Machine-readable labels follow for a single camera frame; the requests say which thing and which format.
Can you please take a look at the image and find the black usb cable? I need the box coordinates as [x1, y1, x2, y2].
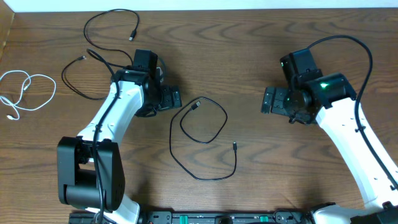
[169, 96, 238, 182]
[61, 8, 140, 101]

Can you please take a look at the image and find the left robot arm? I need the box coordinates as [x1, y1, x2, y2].
[57, 49, 182, 223]

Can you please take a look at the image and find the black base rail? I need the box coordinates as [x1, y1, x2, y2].
[68, 210, 315, 224]

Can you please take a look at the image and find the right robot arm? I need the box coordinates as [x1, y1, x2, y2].
[261, 49, 397, 223]

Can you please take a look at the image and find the white usb cable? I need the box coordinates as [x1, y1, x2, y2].
[0, 70, 57, 121]

